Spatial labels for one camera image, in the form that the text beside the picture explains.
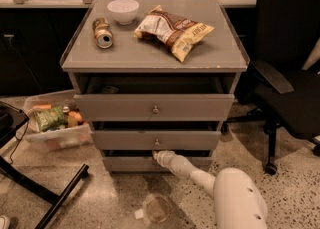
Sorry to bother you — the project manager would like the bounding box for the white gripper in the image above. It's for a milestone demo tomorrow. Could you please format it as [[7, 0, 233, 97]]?
[[152, 150, 176, 168]]

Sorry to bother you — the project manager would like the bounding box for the grey bottom drawer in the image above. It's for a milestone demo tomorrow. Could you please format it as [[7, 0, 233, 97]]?
[[102, 150, 212, 173]]

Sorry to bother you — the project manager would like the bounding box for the grey drawer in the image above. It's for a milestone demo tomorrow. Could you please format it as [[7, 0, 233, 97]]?
[[102, 150, 212, 173], [75, 75, 234, 122], [92, 121, 221, 150]]

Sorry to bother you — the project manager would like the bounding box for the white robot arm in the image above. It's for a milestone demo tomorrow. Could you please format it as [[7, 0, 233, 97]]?
[[153, 150, 268, 229]]

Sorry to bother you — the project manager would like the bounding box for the grey middle drawer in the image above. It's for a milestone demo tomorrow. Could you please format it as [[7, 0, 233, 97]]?
[[92, 121, 221, 150]]

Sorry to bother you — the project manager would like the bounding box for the grey top drawer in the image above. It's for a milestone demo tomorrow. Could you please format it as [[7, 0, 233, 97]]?
[[75, 75, 234, 122]]

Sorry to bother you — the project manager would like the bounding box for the grey drawer cabinet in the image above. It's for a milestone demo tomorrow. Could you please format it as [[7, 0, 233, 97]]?
[[59, 0, 251, 175]]

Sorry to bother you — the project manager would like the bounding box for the orange fruit in bin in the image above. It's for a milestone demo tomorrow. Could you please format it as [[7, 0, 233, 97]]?
[[68, 111, 83, 124]]

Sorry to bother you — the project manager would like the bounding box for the clear plastic storage bin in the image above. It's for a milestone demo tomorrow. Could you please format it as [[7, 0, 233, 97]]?
[[23, 90, 93, 152]]

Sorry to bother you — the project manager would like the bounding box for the green snack bag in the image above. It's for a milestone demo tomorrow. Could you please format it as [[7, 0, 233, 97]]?
[[34, 106, 67, 132]]

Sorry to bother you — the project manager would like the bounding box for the brown yellow chip bag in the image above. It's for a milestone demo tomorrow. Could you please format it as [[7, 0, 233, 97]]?
[[134, 5, 214, 62]]

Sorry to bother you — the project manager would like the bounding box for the gold soda can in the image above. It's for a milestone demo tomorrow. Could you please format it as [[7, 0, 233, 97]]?
[[92, 18, 113, 49]]

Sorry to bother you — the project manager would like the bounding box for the black office chair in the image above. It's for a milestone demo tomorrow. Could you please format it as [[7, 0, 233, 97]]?
[[235, 0, 320, 175]]

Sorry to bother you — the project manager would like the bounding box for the white ceramic bowl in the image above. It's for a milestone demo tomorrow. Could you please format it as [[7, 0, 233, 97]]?
[[107, 0, 140, 25]]

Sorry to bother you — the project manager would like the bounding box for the black table stand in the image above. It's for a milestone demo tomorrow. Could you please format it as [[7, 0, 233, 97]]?
[[0, 100, 90, 229]]

